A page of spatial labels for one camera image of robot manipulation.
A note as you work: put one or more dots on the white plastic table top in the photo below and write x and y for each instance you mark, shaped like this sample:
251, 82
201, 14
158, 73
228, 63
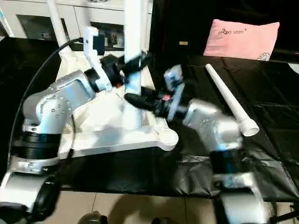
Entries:
112, 137

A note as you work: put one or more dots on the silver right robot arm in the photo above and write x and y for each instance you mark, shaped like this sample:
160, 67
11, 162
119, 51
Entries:
215, 126

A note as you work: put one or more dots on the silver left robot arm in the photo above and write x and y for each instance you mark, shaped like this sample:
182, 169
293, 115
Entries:
60, 95

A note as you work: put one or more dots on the small yellow label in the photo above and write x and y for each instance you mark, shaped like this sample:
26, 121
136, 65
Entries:
183, 43

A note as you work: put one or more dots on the pink pillow with print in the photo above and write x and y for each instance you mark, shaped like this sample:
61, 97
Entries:
243, 39

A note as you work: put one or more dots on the white cabinet with glass doors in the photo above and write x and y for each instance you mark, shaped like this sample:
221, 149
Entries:
25, 9

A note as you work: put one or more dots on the black work mat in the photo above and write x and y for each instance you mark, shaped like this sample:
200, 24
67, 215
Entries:
268, 93

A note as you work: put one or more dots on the dark right robot foot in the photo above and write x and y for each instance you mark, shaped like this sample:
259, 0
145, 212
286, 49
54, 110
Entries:
161, 221

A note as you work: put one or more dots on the dark robot foot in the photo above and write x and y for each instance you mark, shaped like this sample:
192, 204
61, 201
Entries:
161, 221
93, 218

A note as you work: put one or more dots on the dark left robot foot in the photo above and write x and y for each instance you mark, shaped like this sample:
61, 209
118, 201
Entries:
93, 218

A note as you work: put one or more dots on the white flat board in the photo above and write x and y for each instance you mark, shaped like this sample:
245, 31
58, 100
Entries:
294, 68

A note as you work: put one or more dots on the black tripod stand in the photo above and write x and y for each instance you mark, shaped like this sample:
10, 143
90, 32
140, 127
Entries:
285, 214

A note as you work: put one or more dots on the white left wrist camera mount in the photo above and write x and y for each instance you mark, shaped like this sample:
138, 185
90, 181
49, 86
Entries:
93, 53

